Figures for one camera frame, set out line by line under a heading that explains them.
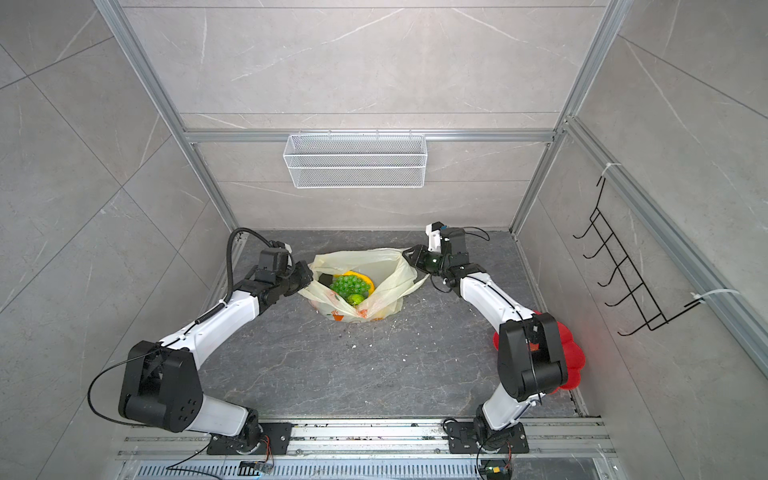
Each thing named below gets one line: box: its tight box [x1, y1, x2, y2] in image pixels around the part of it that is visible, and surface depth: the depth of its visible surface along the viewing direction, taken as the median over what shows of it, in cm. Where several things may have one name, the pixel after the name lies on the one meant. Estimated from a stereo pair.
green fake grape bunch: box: [330, 275, 371, 306], surface depth 100 cm
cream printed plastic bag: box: [299, 248, 429, 322], surface depth 88 cm
